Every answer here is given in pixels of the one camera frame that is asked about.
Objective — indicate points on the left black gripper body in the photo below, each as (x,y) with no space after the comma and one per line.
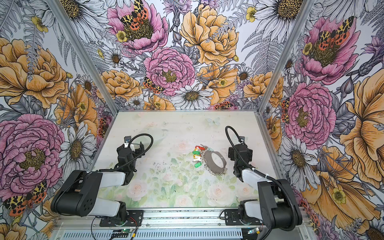
(129,151)

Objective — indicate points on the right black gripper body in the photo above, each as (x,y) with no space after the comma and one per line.
(237,153)

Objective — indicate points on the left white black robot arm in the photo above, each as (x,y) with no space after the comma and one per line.
(78,196)

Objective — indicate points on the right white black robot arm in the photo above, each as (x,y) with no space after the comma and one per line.
(276,206)

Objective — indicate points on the green circuit board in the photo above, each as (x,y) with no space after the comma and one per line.
(123,231)

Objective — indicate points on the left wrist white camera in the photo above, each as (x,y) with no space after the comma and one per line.
(127,142)

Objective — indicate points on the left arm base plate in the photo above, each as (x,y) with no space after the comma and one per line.
(132,218)

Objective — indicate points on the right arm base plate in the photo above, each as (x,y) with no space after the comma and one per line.
(233,217)

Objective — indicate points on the perforated metal cable tray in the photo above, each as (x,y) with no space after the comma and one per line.
(155,234)

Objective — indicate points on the aluminium front rail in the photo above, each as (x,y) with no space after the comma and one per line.
(160,218)

